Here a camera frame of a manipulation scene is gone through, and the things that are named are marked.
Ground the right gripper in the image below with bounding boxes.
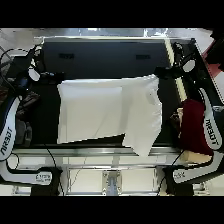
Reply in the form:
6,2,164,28
153,66,177,80

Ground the red garment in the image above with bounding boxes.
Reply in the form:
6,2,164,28
179,98,215,156

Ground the white T-shirt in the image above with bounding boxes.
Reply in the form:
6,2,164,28
56,73,164,158

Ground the black cable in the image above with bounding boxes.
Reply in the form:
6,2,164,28
43,143,66,196
0,47,32,68

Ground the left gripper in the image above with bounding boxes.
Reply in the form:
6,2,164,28
40,70,66,85

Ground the grey garment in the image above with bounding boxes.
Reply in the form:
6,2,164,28
13,117,34,148

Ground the brown garment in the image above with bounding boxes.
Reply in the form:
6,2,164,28
15,91,42,118

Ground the silver frame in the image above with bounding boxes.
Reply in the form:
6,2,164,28
6,145,214,197

